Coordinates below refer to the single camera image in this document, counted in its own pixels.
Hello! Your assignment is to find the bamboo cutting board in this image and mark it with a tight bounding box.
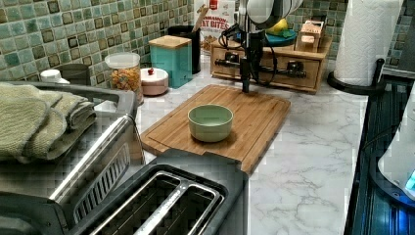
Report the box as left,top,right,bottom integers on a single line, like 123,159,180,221
141,84,291,173

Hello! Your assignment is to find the small wooden block holder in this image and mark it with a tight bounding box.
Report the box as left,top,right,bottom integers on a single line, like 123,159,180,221
295,20,325,53

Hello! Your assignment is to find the pink lidded ceramic pot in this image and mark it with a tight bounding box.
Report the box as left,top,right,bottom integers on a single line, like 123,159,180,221
141,68,168,96

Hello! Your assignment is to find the black two-slot toaster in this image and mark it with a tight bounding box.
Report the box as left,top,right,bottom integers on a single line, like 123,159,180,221
69,149,249,235

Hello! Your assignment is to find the dark teal plate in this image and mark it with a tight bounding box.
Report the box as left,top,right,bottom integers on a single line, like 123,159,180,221
266,29,297,47

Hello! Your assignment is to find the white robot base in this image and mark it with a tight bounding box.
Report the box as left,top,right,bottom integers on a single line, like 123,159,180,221
372,88,415,209

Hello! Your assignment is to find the stainless toaster oven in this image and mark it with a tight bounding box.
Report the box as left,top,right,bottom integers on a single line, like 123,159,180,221
1,82,144,235

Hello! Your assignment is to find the black paper towel stand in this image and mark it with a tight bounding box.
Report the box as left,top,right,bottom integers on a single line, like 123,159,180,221
327,59,386,96

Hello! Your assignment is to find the white paper towel roll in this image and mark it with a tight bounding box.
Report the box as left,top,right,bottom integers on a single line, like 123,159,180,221
334,0,404,86

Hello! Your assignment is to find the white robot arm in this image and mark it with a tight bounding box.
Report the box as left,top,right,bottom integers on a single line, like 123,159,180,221
240,0,303,93

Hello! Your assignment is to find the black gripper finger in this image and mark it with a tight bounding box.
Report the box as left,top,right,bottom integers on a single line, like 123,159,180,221
240,58,250,93

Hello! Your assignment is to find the green ceramic bowl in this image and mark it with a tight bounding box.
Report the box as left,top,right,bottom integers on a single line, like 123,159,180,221
188,104,234,143

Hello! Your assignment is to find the white bottle cap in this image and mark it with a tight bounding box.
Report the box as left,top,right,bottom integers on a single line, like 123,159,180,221
40,70,69,84

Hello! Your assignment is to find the glass jar with cereal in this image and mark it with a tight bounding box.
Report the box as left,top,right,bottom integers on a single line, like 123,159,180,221
105,52,144,105

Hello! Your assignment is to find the yellow lemon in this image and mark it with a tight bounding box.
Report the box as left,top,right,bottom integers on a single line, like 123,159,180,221
265,19,288,36

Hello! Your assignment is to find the black drawer handle bar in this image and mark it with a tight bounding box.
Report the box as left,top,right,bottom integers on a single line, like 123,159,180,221
214,52,306,78

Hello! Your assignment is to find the wooden drawer box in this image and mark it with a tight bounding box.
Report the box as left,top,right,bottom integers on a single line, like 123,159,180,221
210,36,332,94

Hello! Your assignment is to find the folded green towel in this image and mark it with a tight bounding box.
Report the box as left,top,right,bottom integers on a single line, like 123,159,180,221
0,83,96,164

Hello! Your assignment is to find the black utensil holder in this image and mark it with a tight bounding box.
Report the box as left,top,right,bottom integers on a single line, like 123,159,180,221
167,25,201,74

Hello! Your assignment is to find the teal canister with wooden lid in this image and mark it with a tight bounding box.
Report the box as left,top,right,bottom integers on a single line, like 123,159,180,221
149,35,193,88

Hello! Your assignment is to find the wooden spoon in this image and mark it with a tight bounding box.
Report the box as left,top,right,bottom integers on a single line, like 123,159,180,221
192,4,209,32

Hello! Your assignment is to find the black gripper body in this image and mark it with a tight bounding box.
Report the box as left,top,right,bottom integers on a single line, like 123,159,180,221
245,31,265,71

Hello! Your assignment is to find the dark grey cup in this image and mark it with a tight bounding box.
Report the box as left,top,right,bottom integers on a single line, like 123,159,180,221
57,64,91,86

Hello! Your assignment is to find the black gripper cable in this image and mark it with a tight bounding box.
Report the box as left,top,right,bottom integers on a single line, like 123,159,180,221
217,23,278,87

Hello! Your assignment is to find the cinnamon oat bites cereal box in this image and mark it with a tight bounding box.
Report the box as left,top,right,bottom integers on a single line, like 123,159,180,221
194,0,237,52

